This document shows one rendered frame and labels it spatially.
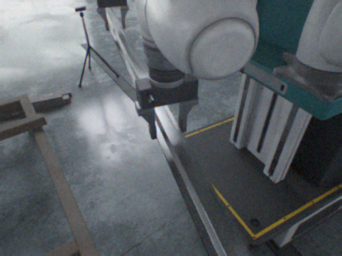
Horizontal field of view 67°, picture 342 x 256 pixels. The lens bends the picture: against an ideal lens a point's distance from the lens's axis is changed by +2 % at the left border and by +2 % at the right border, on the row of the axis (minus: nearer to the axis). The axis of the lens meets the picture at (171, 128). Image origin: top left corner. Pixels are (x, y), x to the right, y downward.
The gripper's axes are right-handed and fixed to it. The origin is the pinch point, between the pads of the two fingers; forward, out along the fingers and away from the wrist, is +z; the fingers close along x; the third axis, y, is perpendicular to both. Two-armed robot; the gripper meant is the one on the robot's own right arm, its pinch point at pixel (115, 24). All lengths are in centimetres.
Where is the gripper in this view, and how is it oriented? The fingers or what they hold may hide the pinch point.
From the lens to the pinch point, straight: 132.7
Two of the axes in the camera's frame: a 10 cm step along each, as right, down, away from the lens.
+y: 3.2, 6.1, -7.3
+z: 0.1, 7.6, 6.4
